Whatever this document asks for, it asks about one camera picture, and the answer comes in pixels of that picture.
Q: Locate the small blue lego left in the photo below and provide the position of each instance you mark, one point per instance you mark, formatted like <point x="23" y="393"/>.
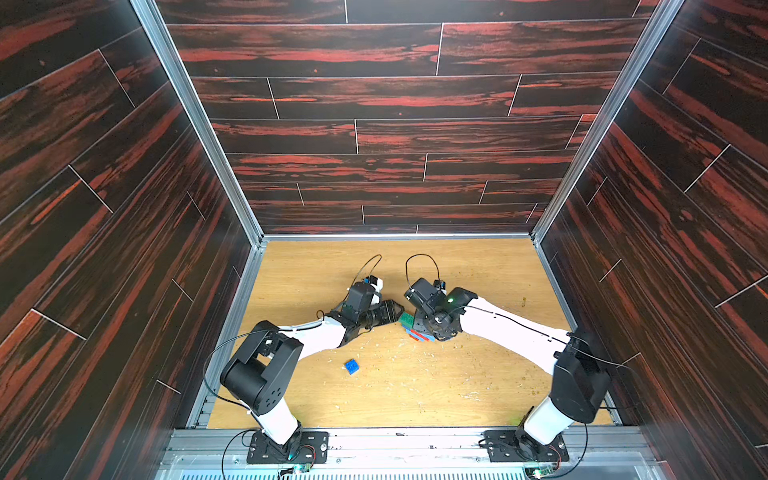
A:
<point x="351" y="366"/>

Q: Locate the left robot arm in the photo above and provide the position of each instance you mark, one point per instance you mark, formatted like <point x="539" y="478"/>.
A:
<point x="261" y="369"/>

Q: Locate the green long lego brick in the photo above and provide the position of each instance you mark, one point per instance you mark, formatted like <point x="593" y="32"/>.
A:
<point x="407" y="320"/>

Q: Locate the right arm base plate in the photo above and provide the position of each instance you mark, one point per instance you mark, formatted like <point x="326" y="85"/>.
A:
<point x="510" y="446"/>

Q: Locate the aluminium front rail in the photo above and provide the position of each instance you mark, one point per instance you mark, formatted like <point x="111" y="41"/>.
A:
<point x="595" y="452"/>

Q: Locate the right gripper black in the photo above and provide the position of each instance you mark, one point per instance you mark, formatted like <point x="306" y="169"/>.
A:
<point x="429" y="325"/>

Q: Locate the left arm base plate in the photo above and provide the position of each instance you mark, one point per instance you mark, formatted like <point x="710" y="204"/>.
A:
<point x="304" y="447"/>

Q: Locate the red long lego brick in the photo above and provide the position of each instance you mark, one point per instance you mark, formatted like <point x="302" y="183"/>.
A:
<point x="420" y="338"/>

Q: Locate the light blue lego front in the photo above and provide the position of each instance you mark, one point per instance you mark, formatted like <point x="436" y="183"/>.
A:
<point x="418" y="332"/>

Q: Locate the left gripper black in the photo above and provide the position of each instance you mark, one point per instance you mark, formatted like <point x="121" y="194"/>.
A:
<point x="387" y="313"/>

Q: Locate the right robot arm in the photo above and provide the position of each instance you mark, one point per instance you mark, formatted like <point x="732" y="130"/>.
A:
<point x="580" y="377"/>

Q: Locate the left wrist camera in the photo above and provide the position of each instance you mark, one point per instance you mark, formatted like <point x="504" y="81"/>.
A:
<point x="377" y="284"/>

